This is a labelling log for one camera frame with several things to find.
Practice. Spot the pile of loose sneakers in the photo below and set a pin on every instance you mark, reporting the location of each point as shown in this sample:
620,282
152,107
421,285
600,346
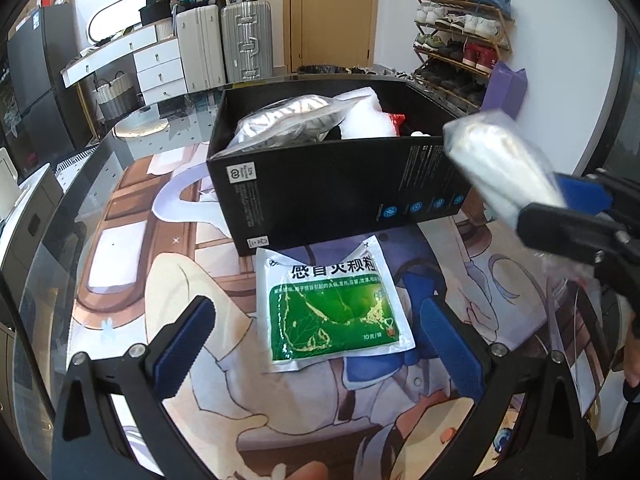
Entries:
370,69

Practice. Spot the purple bag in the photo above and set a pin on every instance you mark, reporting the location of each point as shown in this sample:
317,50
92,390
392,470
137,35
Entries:
502,90

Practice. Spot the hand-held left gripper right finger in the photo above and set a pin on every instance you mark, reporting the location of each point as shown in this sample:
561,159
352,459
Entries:
452,355

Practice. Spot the green medicine packet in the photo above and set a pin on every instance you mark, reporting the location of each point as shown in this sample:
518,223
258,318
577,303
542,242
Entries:
330,320

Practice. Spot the patterned floor rug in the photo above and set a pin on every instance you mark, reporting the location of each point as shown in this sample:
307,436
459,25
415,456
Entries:
75,162

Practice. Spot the white cloth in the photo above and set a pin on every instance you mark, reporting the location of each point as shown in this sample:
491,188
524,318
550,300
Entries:
500,165

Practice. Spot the tan wooden door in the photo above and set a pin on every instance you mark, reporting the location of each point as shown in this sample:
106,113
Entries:
335,15

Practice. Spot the low cabinet with white top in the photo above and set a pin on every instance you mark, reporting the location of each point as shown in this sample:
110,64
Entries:
30,210

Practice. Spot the dark grey fridge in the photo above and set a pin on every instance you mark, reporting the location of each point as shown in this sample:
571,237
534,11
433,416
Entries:
45,75

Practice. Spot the wooden shoe rack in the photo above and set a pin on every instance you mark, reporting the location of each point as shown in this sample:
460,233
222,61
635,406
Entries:
492,46

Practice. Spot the clear bag with black print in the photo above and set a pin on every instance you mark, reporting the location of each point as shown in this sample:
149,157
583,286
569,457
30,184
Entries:
285,120

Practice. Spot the white ribbed container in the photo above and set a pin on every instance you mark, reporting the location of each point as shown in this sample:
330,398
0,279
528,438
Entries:
166,29

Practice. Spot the white round floor mat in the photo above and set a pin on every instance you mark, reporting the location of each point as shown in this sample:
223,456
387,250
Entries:
142,124

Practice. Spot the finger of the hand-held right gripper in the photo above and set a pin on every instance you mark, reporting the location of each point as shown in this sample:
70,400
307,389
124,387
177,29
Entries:
584,193
560,230

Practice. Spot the oval mirror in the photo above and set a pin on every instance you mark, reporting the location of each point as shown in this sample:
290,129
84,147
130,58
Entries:
115,15

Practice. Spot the white desk with drawers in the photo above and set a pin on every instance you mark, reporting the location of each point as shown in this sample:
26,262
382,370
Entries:
160,65

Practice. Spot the printed cartoon table mat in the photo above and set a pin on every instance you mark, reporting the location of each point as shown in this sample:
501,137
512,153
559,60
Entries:
150,280

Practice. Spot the white packet with red edge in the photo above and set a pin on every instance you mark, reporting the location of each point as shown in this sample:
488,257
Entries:
396,121

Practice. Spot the rows of racked shoes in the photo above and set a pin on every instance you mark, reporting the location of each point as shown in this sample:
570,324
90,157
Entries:
475,25

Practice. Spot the white suitcase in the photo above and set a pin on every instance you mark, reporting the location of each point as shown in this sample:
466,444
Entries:
200,50

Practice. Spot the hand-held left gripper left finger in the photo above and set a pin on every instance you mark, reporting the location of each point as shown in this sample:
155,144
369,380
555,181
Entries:
182,350

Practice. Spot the silver suitcase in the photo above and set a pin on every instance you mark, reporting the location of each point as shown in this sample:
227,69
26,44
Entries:
247,42

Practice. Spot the black cardboard box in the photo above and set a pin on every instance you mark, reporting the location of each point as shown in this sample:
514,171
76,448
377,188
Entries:
325,195

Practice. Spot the black storage box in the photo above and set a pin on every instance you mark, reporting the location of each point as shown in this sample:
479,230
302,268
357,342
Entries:
156,12

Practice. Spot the grey and white woven basket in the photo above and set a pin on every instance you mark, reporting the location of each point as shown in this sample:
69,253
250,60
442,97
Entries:
116,100

